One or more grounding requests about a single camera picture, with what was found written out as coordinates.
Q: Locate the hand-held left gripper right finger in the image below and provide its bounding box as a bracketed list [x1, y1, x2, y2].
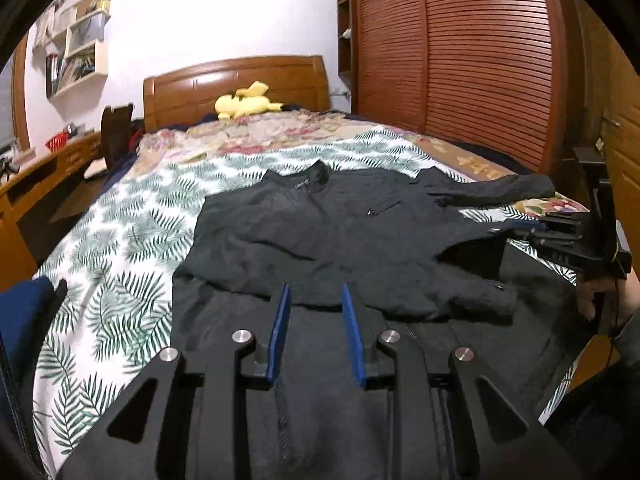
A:
[340, 282, 583, 480]

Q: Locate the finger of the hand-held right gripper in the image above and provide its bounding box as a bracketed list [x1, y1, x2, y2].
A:
[529, 237, 587, 272]
[512, 211, 588, 242]

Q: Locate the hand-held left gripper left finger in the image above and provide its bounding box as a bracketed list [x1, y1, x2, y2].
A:
[55, 282, 293, 480]

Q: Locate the black jacket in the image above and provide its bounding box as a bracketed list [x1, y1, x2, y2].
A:
[171, 159, 557, 322]

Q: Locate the person's right hand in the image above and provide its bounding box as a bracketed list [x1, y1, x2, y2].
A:
[575, 266, 640, 336]

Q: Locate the dark grey garment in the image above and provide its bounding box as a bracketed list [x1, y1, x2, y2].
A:
[170, 245, 601, 480]

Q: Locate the wooden door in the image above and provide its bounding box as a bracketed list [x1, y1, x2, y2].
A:
[595, 35, 640, 281]

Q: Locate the bed with leaf-print cover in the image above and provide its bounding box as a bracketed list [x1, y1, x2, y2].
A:
[31, 127, 578, 480]

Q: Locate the wooden louvered wardrobe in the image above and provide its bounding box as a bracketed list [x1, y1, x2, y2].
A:
[350, 0, 593, 177]

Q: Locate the floral blanket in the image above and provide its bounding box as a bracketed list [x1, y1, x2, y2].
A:
[136, 109, 592, 222]

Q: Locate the yellow plush toy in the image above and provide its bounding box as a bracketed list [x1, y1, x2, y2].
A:
[215, 80, 286, 121]

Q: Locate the dark brown chair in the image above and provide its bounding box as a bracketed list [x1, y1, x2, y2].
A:
[99, 103, 137, 177]

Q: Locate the wooden headboard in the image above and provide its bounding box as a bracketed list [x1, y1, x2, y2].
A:
[142, 55, 331, 133]

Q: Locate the wooden desk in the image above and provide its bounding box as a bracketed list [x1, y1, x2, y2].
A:
[0, 129, 104, 292]

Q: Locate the open wooden shelf unit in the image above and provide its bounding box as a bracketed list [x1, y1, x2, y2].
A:
[336, 0, 358, 97]

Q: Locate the cream wall shelf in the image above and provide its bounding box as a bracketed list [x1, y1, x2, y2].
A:
[31, 0, 111, 101]

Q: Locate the wooden window frame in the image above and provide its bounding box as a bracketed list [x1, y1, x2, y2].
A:
[10, 35, 37, 153]

